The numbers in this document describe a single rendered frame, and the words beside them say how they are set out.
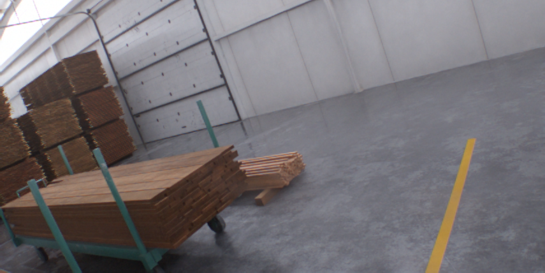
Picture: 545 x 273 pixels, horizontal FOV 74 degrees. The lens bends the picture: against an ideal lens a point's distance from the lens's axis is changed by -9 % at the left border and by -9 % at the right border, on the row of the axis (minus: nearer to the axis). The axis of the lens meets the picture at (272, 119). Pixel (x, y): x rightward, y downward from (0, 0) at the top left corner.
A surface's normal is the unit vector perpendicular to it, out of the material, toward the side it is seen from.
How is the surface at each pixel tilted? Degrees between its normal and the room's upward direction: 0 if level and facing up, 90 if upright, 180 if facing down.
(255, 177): 90
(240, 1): 90
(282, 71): 90
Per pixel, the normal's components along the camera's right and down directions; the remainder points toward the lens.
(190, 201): 0.78, -0.18
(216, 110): -0.52, 0.34
